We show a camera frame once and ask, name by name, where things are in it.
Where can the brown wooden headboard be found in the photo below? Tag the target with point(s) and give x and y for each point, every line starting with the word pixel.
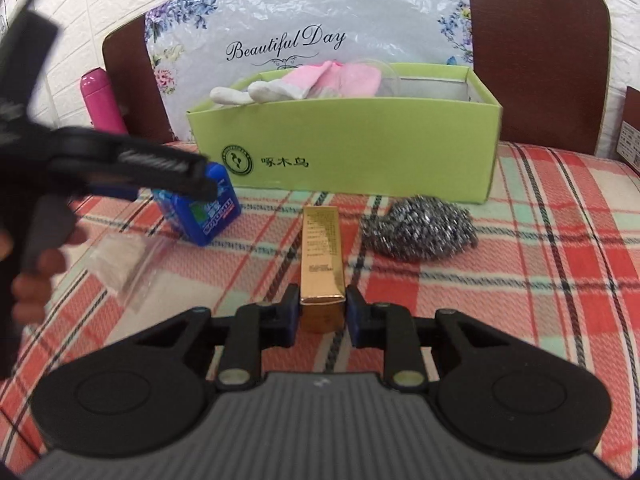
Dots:
pixel 540 60

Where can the clear plastic bag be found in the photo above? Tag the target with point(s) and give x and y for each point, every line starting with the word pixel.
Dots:
pixel 120 260

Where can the floral plastic bag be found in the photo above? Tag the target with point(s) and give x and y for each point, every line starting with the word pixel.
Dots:
pixel 300 10

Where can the white and pink glove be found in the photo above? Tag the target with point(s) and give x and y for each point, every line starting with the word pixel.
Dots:
pixel 280 91
pixel 355 82

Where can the light green cardboard box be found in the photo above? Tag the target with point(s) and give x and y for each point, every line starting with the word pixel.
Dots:
pixel 375 150

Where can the plaid bedsheet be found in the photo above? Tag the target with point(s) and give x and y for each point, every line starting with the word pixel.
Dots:
pixel 550 270

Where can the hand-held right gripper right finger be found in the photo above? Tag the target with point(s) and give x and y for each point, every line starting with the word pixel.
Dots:
pixel 354 317

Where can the steel wool scrubber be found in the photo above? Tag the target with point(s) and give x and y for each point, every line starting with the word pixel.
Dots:
pixel 420 230

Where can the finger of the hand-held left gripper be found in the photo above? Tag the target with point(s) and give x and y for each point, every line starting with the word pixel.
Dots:
pixel 165 167

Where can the person's left hand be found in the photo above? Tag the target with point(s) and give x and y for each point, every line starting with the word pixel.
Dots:
pixel 32 300

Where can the slim gold box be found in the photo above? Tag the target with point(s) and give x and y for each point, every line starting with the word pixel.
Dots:
pixel 322 255

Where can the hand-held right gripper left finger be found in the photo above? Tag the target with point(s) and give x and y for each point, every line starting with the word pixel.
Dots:
pixel 291 316

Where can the pink thermos bottle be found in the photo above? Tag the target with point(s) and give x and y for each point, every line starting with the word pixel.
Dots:
pixel 102 105

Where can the brown cardboard box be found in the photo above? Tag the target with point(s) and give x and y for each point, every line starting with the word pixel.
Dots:
pixel 631 135

